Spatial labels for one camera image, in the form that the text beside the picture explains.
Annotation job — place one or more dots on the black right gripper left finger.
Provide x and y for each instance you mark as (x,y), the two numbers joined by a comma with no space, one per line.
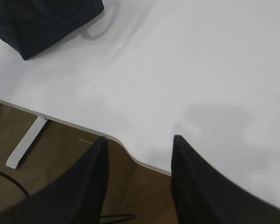
(76,197)

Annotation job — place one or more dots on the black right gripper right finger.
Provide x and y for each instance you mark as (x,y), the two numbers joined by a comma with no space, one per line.
(202,195)

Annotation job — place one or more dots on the navy blue lunch bag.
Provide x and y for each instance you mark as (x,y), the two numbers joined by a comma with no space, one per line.
(32,26)

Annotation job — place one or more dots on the white table leg foot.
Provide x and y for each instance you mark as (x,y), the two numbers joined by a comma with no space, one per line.
(25,143)

